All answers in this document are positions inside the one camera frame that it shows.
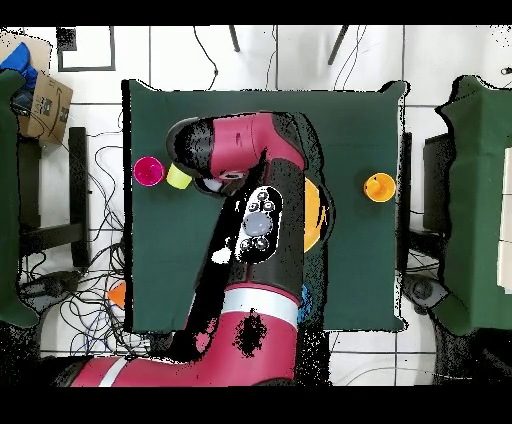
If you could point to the large yellow bowl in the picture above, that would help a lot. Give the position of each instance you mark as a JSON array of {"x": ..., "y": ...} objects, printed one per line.
[{"x": 311, "y": 216}]

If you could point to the yellow-green cup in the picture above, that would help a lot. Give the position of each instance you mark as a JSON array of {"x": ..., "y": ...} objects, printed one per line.
[{"x": 178, "y": 180}]

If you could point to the orange bowl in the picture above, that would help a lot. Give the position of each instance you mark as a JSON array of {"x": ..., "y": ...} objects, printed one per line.
[{"x": 118, "y": 294}]

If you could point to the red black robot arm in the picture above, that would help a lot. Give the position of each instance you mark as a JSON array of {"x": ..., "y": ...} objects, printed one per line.
[{"x": 240, "y": 144}]

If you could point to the blue bowl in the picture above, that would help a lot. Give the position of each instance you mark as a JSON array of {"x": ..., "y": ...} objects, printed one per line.
[{"x": 306, "y": 302}]

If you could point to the pink cup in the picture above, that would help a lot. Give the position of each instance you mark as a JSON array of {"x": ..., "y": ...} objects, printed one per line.
[{"x": 148, "y": 171}]

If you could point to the orange cup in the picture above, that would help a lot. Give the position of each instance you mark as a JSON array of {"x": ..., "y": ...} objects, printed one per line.
[{"x": 379, "y": 187}]

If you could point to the dark green tablecloth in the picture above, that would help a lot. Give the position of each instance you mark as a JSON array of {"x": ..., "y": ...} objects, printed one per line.
[{"x": 360, "y": 140}]

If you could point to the dark chair leg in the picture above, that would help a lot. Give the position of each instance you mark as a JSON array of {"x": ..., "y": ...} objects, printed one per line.
[
  {"x": 338, "y": 44},
  {"x": 234, "y": 39}
]

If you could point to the black stand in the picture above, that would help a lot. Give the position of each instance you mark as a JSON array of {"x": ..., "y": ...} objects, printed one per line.
[{"x": 78, "y": 196}]

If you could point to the black chair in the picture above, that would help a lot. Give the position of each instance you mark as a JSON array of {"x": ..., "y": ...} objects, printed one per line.
[{"x": 436, "y": 180}]

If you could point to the grey floor device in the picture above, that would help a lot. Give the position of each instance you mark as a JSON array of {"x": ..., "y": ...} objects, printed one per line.
[
  {"x": 424, "y": 290},
  {"x": 52, "y": 286}
]

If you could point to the green cloth covered table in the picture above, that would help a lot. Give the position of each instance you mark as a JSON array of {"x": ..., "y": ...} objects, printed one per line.
[
  {"x": 8, "y": 200},
  {"x": 480, "y": 200}
]

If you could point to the printed cardboard box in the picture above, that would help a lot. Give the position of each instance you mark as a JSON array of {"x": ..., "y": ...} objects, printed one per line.
[{"x": 48, "y": 112}]

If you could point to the white box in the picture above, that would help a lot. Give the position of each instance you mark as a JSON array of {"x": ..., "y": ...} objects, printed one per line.
[{"x": 506, "y": 220}]

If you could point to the blue cloth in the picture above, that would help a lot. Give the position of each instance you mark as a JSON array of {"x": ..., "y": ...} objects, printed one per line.
[{"x": 18, "y": 62}]

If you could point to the black floor frame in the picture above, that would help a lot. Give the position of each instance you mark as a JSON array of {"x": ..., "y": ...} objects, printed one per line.
[{"x": 66, "y": 40}]

